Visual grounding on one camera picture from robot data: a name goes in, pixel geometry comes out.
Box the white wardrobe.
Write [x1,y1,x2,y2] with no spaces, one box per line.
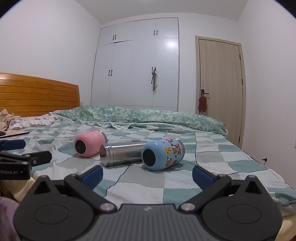
[91,17,179,112]

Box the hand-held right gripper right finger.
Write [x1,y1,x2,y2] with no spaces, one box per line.
[179,165,273,215]

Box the floral ruffled pillow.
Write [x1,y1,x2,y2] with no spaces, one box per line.
[8,115,58,130]

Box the hanging green charm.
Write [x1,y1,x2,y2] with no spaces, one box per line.
[150,67,159,93]

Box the stainless steel thermos cup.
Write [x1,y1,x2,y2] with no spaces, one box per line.
[99,142,146,167]

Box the beige wooden door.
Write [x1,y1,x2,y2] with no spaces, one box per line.
[195,35,246,149]

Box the pink flat book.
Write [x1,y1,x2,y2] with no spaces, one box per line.
[5,131,30,137]

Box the pink cup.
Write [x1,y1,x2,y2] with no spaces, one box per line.
[73,130,107,158]

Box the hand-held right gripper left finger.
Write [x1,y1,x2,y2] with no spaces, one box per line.
[22,165,117,215]

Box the green floral quilt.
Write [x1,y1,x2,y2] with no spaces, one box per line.
[50,105,228,135]

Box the checkered green white blanket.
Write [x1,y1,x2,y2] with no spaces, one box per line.
[0,120,296,207]

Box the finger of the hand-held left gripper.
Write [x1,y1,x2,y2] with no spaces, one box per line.
[30,151,52,166]
[0,139,26,151]

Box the purple cloth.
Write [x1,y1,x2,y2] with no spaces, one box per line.
[0,197,20,241]

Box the brown hanging pouch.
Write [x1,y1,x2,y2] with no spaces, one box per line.
[198,95,208,115]

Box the beige crumpled cloth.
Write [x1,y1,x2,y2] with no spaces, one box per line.
[0,109,15,131]

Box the wooden headboard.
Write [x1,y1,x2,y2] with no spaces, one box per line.
[0,72,80,117]

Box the blue cup with cartoon stickers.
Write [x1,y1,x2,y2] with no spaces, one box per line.
[141,138,185,171]

